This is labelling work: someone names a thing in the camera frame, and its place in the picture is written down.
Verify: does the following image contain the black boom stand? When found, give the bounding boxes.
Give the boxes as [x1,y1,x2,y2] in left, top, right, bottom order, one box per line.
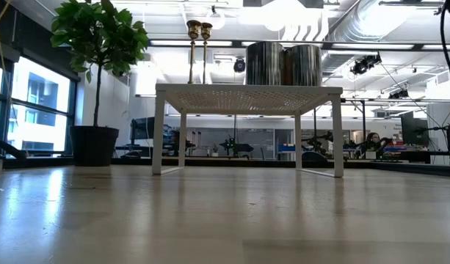
[413,123,450,159]

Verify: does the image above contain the green plant in black pot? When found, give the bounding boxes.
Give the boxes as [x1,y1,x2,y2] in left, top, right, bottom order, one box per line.
[50,0,150,168]

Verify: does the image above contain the silver tin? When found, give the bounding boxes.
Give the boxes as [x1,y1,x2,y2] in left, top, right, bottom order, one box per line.
[245,40,285,87]

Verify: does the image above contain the black ceiling spotlight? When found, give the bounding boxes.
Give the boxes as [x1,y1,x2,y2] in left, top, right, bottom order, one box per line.
[388,87,410,100]
[350,52,382,76]

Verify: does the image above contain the person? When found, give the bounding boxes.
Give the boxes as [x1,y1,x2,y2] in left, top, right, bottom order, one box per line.
[366,131,382,153]

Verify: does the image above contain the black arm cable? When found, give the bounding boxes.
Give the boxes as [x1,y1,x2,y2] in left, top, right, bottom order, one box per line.
[439,0,450,98]

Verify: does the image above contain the black ceiling light rail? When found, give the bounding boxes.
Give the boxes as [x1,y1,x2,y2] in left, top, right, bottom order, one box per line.
[148,39,450,52]

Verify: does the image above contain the medium brass candlestick holder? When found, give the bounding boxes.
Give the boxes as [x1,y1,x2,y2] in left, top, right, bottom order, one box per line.
[186,19,203,85]

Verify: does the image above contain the tall brass candlestick holder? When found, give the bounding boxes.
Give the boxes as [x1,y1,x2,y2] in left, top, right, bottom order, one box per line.
[200,22,214,85]

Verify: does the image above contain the white perforated metal shelf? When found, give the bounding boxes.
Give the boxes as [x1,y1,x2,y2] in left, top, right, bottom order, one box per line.
[151,83,345,179]

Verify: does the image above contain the silver ceiling air duct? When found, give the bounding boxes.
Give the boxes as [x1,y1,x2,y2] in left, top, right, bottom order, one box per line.
[322,0,446,74]

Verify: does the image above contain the black monitor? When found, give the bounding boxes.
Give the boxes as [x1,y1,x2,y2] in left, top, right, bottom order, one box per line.
[400,111,431,147]
[131,116,156,148]

